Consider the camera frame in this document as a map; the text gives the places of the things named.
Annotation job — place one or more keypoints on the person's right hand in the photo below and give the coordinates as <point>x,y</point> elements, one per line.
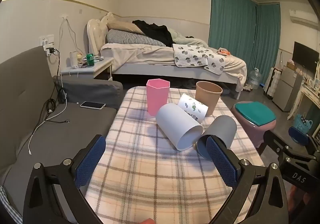
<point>297,192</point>

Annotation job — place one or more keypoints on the checked cloth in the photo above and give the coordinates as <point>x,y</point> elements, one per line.
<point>8,206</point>

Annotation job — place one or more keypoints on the orange packet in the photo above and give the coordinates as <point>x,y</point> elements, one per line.
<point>223,51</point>

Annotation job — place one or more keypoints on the black clothing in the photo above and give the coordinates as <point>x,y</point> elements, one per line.
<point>157,31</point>

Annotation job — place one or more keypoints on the brown paper cup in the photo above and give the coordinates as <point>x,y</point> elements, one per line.
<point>207,101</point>

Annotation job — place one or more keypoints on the grey small fridge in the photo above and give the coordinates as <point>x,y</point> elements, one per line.
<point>287,89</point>

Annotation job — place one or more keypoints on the grey sofa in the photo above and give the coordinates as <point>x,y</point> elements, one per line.
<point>62,136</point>

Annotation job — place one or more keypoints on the teal curtain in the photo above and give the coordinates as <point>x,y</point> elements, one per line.
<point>230,26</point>

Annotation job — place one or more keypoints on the large water bottle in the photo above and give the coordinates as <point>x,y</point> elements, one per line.
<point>255,79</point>

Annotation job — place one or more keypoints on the grey cup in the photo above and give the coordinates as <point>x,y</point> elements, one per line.
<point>222,129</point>

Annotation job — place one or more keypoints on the plain white cup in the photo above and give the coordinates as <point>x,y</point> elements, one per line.
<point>172,121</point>

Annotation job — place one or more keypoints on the blue basket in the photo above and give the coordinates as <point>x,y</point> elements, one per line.
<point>301,123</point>

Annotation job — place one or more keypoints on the leaf printed blanket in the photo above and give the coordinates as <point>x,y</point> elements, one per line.
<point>192,56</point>

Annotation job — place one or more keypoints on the pink stool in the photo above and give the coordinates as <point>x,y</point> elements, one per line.
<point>250,131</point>

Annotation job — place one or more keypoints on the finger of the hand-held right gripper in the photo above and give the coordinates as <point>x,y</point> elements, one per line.
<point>298,136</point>
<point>276,143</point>

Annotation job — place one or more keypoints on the white bed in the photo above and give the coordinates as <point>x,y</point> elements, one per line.
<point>150,58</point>

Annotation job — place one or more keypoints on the white printed cup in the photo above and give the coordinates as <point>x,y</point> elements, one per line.
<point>192,108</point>

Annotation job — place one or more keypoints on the plaid tablecloth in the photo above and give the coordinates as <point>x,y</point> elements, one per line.
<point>150,176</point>

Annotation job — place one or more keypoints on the white ornate dresser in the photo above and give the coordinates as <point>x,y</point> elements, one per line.
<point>310,99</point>

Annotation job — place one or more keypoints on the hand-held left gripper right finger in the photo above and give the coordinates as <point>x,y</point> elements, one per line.
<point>220,159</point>

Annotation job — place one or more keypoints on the pink hexagonal cup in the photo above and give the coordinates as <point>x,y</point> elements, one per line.
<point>155,99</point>

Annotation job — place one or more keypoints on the white smartphone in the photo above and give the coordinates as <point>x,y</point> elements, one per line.
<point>92,105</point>

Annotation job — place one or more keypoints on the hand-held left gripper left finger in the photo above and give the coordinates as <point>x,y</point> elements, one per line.
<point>91,159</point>

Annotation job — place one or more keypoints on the black plug charger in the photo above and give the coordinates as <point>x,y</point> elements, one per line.
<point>50,50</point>

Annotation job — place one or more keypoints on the green drink can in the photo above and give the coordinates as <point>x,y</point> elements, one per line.
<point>90,60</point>

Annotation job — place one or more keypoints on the white suitcase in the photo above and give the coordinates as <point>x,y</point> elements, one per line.
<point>271,84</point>

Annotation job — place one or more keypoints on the white wall socket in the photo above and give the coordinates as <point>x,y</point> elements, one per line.
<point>46,39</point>

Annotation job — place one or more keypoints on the white air conditioner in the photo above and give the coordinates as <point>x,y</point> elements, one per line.
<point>303,18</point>

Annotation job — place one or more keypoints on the teal seat cushion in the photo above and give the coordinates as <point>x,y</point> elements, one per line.
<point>255,113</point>

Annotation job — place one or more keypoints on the black television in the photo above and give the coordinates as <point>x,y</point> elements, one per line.
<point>305,56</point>

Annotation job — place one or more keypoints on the checked pillow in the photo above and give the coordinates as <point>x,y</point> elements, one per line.
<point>130,36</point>

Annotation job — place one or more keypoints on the white nightstand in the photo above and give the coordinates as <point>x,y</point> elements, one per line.
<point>100,64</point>

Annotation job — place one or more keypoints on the white tumbler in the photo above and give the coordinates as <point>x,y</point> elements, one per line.
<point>73,59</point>

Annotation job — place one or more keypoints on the beige pillow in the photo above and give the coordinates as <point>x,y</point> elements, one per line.
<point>120,25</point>

